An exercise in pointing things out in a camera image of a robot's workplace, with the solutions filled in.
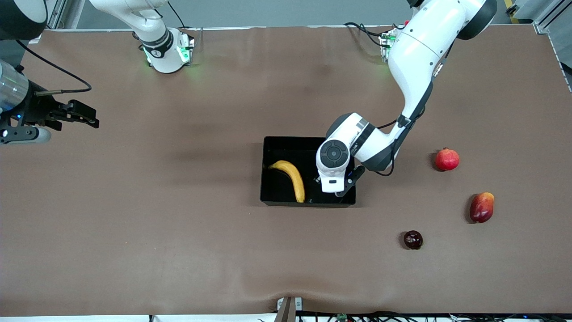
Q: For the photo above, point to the grey metal bracket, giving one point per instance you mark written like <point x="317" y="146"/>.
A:
<point x="288" y="308"/>

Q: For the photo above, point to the black plastic box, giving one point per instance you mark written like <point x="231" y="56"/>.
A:
<point x="277" y="192"/>

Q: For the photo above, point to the red pomegranate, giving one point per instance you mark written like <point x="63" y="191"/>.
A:
<point x="447" y="159"/>

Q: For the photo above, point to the dark purple plum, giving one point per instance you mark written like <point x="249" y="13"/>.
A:
<point x="413" y="240"/>

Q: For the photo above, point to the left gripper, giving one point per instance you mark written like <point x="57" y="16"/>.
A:
<point x="316" y="179"/>

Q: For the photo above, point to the red yellow mango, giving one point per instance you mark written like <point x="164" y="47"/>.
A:
<point x="481" y="208"/>

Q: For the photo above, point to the yellow banana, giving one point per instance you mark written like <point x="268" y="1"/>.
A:
<point x="292" y="176"/>

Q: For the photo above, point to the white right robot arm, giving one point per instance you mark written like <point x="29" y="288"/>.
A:
<point x="152" y="27"/>

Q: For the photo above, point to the brown table mat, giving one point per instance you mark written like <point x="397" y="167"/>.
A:
<point x="178" y="246"/>

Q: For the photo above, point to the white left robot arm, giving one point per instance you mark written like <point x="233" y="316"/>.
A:
<point x="415" y="53"/>

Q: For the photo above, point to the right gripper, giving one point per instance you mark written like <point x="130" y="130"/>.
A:
<point x="39" y="109"/>

